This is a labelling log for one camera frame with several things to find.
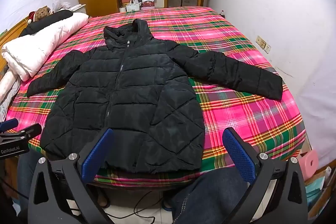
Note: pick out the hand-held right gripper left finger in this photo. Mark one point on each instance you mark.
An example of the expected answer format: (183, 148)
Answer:
(95, 158)

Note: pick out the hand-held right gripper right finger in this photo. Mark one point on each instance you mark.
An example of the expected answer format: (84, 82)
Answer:
(239, 155)

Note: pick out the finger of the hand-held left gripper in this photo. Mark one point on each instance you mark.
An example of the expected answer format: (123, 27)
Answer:
(8, 124)
(30, 130)

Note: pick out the black puffer jacket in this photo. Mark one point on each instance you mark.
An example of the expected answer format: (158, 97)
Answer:
(136, 98)

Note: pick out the person's left leg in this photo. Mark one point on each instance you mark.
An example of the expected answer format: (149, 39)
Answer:
(25, 176)

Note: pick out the person's leg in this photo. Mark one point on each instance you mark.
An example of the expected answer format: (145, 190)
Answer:
(25, 176)
(204, 197)

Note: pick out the pink pillow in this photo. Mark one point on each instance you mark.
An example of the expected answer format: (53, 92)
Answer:
(8, 85)

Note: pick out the pink plaid bed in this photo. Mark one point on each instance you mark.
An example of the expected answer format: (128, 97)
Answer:
(236, 113)

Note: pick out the person's right leg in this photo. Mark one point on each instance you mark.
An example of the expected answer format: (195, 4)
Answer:
(204, 197)

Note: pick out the pink foam block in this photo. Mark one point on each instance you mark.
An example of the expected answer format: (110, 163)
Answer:
(307, 159)

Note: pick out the wooden crate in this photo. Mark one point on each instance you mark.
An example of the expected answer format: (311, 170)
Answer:
(319, 187)

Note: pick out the white duvet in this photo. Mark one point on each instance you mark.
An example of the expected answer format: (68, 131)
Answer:
(44, 43)

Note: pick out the wooden headboard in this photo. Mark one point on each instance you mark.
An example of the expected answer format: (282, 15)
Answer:
(13, 29)

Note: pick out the black pillow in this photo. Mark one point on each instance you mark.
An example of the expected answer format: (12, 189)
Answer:
(50, 19)

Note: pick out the brown plush toy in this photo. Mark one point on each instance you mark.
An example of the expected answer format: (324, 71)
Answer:
(42, 14)

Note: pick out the small bottle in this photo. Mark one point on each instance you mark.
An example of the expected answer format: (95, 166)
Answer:
(222, 14)

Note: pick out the white shopping bag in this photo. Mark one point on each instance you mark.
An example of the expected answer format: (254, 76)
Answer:
(132, 6)

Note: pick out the wall outlet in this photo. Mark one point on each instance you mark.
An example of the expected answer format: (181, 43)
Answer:
(267, 48)
(261, 41)

